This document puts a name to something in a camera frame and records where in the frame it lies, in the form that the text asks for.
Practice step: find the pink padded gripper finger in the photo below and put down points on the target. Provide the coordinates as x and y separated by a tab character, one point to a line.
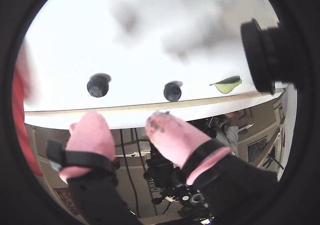
90	140
175	140

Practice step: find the red collapsible ribbed cup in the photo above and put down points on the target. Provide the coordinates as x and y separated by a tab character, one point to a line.
21	125

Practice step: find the dark blueberry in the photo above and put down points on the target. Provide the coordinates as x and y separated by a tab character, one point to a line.
98	86
172	92

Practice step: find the person in white shirt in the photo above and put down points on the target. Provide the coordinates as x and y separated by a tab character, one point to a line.
230	132

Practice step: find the large light green leaf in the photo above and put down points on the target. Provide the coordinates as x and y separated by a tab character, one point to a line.
226	85

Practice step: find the black fisheye camera module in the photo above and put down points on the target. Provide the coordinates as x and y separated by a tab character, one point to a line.
262	55

